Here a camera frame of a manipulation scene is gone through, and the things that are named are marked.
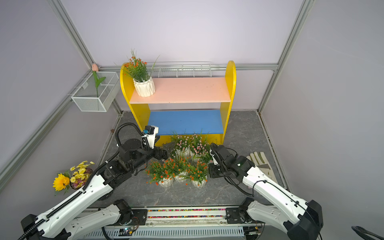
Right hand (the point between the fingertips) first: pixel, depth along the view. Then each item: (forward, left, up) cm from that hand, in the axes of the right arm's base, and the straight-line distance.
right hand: (210, 169), depth 76 cm
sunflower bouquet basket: (-8, +57, +13) cm, 59 cm away
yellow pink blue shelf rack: (+62, +10, -13) cm, 64 cm away
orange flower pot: (-2, +7, +2) cm, 7 cm away
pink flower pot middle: (+11, +14, +3) cm, 18 cm away
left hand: (+8, +21, +15) cm, 27 cm away
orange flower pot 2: (+2, +16, 0) cm, 16 cm away
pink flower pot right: (+12, +5, +2) cm, 13 cm away
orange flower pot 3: (-1, +25, -2) cm, 25 cm away
